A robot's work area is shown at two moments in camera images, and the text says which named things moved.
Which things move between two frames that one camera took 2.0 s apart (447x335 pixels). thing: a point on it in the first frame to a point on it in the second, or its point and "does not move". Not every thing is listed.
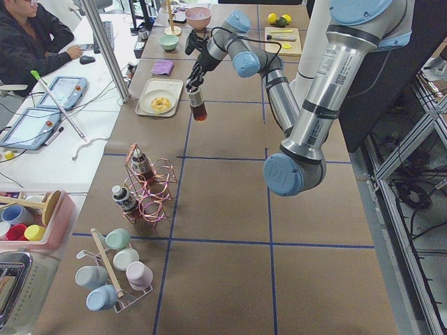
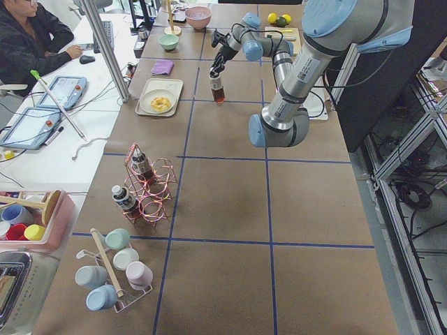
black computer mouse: [85, 59] does not move
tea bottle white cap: [195, 99] to [218, 90]
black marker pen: [54, 135] does not move
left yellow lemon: [272, 17] does not move
